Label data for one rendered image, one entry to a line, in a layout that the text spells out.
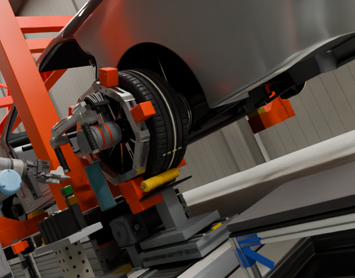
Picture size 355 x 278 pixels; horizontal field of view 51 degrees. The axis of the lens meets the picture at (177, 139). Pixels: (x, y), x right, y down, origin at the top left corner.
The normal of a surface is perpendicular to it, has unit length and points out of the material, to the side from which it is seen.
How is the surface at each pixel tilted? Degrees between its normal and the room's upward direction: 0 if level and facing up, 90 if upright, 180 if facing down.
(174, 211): 90
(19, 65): 90
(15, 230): 90
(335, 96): 90
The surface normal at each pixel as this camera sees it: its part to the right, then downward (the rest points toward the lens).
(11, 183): 0.77, -0.34
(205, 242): 0.62, -0.33
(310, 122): -0.67, 0.25
